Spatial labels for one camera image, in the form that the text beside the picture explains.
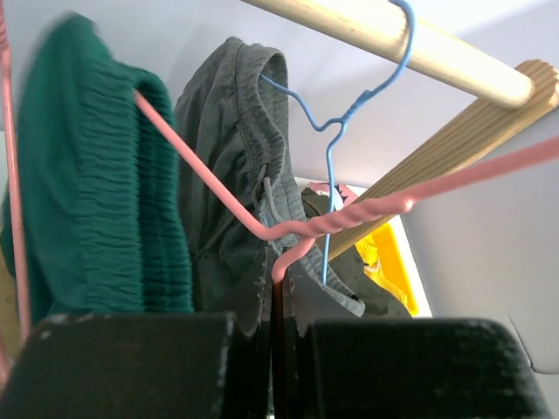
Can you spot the teal green shorts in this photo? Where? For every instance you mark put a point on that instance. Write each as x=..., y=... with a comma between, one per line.
x=98, y=183

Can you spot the yellow plastic tray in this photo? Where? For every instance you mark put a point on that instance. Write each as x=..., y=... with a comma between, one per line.
x=384, y=265

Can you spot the olive green shorts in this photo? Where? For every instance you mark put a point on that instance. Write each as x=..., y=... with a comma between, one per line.
x=349, y=268

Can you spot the grey shorts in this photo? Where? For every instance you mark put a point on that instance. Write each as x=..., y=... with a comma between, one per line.
x=234, y=116

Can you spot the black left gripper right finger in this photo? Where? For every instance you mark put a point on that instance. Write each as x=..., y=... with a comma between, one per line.
x=341, y=366

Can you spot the pink floral shorts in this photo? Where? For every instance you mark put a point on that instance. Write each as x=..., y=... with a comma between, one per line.
x=342, y=194

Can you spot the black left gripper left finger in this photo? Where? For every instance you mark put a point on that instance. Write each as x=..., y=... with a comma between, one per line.
x=214, y=364

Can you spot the wooden clothes rack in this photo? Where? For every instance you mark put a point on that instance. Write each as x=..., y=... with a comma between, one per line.
x=511, y=217

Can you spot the pink wire hanger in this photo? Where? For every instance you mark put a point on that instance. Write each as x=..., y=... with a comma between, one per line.
x=368, y=210
x=16, y=217

